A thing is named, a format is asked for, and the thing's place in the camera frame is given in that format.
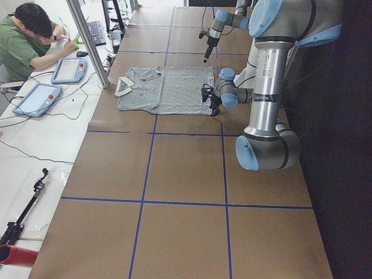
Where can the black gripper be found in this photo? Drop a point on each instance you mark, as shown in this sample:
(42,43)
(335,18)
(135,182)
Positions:
(214,102)
(210,43)

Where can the navy white striped polo shirt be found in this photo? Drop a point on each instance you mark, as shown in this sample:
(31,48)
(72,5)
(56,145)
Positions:
(165,90)

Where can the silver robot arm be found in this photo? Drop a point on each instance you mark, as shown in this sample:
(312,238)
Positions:
(276,27)
(229,31)

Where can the black keyboard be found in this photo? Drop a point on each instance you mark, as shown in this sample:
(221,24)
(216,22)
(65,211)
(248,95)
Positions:
(97,33)

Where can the black computer mouse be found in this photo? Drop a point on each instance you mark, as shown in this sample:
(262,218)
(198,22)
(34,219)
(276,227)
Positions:
(81,54)

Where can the upper blue teach pendant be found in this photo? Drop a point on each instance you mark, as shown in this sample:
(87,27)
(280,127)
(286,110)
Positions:
(69,71)

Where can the blue teach pendant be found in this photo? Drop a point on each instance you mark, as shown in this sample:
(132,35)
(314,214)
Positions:
(38,100)
(69,71)

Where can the lower blue teach pendant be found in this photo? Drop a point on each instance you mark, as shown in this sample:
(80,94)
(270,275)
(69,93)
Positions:
(38,100)

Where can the person in green shirt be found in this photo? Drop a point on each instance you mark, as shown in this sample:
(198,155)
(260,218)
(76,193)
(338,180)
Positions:
(26,36)

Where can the black tripod selfie stick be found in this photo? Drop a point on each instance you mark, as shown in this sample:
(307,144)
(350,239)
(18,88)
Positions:
(15,228)

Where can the red cylinder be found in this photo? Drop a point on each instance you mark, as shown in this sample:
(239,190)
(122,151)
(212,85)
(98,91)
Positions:
(17,256)

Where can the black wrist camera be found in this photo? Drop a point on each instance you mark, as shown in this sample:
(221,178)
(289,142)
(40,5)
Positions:
(206,92)
(203,34)

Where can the aluminium frame post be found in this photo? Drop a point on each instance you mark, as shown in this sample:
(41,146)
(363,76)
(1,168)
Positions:
(82,27)

